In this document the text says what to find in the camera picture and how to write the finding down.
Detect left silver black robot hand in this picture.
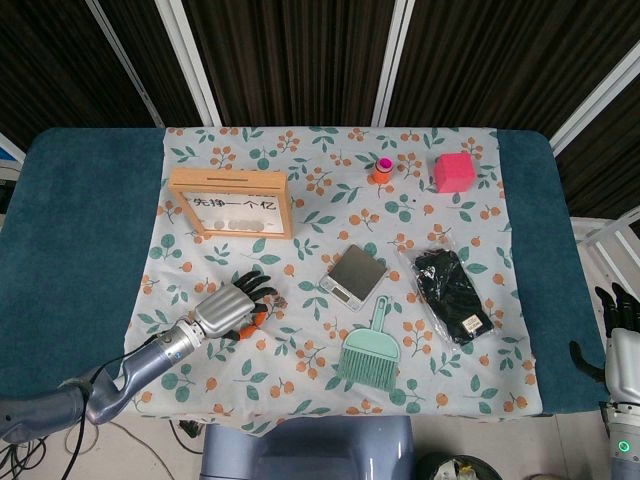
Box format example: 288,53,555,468
192,271,274,342

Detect black gloves in plastic bag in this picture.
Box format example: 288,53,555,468
398,244,496,347

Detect dark slatted screen panel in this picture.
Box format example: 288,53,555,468
99,0,211,129
0,0,156,151
387,0,640,146
554,99,640,221
182,0,399,127

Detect black power plug cable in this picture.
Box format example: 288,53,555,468
169,417,207,442

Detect white blue board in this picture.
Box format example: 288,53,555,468
0,132,26,174

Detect silver digital pocket scale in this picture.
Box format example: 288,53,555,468
318,243,389,313

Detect mint green hand brush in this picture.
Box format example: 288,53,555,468
337,295,401,390

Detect blue-grey robot torso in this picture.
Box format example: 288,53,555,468
199,413,415,480

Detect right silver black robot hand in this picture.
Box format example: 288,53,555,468
569,282,640,401

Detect black trash bin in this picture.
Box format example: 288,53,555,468
414,451,484,480

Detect white metal rack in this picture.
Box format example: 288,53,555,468
572,209,640,296

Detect orange cylinder pink cap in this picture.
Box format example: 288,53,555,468
370,156,395,186

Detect floral leaf berry tablecloth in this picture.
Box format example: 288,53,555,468
115,126,544,417

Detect black floor cable bundle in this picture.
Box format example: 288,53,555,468
0,434,66,480

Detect wooden coin box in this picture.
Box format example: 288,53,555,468
168,168,294,240

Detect white screen frame post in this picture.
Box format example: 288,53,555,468
154,0,224,127
372,0,416,127
548,69,640,156
89,0,167,129

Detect pink foam cube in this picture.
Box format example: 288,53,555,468
432,152,475,194

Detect teal velvet table cover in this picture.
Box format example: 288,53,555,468
0,127,609,416

